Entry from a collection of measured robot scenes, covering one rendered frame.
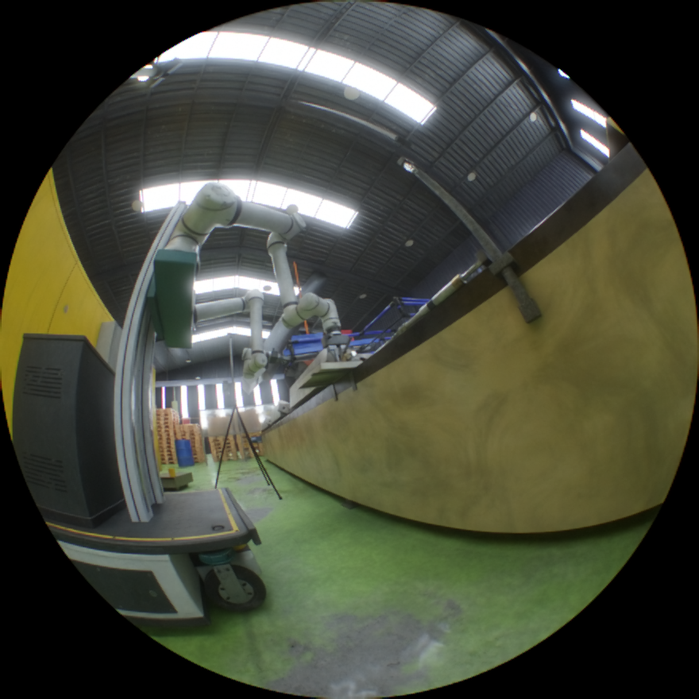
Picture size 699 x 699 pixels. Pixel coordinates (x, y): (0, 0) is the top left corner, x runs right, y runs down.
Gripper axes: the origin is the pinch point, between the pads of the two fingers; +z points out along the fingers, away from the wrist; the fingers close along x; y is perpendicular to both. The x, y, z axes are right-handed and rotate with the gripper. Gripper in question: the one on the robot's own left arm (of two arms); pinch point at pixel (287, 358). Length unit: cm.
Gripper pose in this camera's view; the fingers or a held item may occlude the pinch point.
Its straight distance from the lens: 161.0
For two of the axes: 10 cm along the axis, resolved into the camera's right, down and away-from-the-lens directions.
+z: 8.8, 1.1, 4.5
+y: -1.0, -9.0, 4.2
